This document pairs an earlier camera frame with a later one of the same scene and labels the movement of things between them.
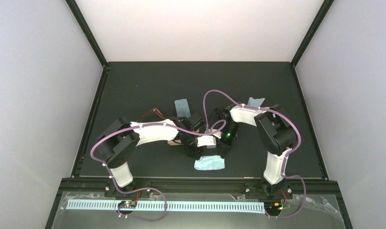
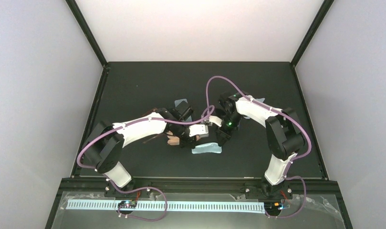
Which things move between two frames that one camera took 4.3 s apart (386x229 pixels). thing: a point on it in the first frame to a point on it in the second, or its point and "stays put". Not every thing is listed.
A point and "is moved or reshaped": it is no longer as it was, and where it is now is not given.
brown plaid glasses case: (177, 141) stays put
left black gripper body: (191, 154) to (193, 142)
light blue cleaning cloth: (209, 162) is moved or reshaped
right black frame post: (313, 29) stays put
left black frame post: (74, 6) stays put
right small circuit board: (277, 206) stays put
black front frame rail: (251, 188) stays put
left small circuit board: (129, 204) stays put
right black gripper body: (224, 146) to (223, 135)
